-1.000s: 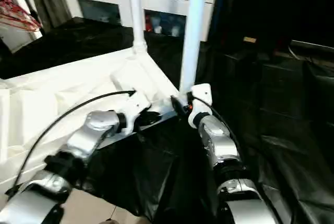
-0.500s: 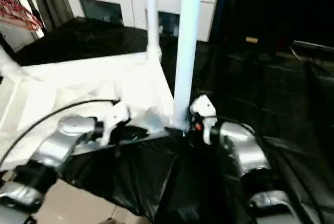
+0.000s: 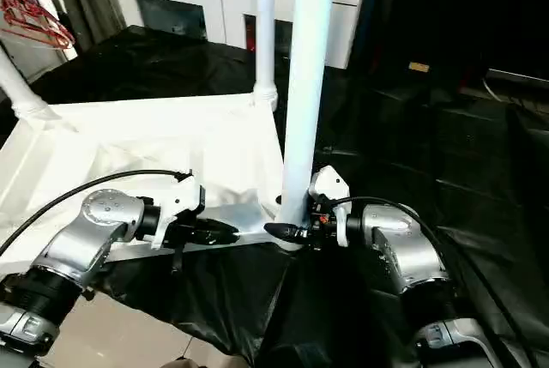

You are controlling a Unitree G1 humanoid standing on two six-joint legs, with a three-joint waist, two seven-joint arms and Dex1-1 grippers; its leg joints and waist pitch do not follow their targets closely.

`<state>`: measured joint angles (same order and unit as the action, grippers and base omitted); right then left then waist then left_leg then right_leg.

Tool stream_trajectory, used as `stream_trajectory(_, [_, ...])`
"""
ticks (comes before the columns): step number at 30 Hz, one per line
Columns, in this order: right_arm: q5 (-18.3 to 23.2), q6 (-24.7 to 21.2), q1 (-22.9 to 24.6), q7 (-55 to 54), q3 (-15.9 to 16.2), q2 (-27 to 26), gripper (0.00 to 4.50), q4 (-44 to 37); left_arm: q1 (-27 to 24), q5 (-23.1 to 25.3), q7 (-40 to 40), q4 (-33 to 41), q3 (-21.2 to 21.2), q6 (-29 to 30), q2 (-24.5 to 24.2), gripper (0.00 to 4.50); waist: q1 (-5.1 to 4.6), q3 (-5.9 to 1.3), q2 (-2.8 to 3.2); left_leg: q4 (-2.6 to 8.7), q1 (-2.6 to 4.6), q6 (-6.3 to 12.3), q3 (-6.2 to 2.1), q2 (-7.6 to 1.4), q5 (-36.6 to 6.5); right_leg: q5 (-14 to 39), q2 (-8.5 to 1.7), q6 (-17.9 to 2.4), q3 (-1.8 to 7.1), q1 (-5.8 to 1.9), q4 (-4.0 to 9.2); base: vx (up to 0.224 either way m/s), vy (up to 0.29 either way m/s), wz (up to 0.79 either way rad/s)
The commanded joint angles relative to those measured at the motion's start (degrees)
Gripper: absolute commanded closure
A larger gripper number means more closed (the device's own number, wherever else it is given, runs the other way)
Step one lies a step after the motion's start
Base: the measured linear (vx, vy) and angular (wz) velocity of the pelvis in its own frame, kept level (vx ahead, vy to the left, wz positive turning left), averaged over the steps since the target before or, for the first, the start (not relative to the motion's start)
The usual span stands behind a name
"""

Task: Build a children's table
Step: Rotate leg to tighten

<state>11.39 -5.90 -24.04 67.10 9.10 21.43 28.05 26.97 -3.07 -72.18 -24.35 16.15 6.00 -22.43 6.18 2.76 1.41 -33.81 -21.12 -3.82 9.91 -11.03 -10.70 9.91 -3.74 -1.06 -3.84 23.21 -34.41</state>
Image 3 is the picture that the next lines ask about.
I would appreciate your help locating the white plastic table top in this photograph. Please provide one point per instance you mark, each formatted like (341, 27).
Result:
(128, 136)

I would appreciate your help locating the white plastic table leg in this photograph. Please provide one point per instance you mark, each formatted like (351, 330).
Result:
(21, 93)
(306, 85)
(265, 29)

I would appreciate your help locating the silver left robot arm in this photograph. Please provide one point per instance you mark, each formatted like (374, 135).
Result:
(86, 231)

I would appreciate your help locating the black mat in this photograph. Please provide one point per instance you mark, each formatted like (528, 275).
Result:
(429, 170)

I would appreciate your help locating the small tan label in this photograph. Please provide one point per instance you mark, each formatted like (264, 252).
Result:
(419, 67)

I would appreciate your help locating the long dark bar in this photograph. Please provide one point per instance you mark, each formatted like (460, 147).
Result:
(514, 75)

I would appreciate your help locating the grey curtain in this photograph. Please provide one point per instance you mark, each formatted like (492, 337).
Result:
(90, 3)

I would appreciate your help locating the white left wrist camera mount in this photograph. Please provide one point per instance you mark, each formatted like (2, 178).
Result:
(180, 200)

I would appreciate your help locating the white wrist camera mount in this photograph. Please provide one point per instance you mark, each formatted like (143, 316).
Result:
(332, 183)
(180, 200)

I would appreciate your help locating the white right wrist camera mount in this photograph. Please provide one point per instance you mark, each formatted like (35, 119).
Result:
(332, 183)

